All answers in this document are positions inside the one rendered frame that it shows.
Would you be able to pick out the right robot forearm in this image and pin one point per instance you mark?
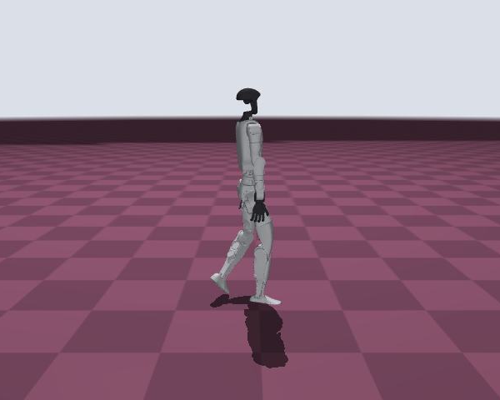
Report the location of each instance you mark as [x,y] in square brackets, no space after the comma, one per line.
[258,174]

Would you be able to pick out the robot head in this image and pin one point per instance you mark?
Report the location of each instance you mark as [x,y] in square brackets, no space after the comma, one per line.
[249,95]

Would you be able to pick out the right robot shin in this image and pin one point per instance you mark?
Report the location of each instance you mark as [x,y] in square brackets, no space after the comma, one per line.
[261,270]

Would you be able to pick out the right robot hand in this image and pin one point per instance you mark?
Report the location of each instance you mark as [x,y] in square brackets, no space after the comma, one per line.
[259,209]

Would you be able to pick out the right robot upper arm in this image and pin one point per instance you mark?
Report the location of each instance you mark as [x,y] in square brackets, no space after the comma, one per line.
[254,132]

